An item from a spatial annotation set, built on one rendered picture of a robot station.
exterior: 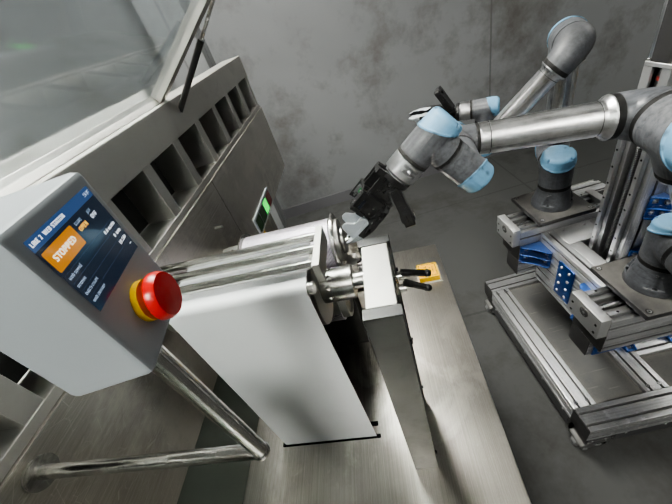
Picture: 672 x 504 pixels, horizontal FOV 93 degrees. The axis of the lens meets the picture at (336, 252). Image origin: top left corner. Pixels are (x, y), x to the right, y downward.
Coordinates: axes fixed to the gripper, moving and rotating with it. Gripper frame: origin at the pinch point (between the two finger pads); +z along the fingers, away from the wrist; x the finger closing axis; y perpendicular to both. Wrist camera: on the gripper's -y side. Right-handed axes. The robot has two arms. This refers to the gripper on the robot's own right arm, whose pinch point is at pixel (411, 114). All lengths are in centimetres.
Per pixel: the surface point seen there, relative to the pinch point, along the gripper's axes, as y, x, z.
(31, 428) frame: -41, -145, 19
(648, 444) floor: 113, -88, -93
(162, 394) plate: -23, -136, 23
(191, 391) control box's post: -50, -138, -10
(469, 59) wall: 51, 185, -17
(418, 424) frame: -7, -127, -20
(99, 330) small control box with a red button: -61, -138, -13
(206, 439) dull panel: -6, -139, 23
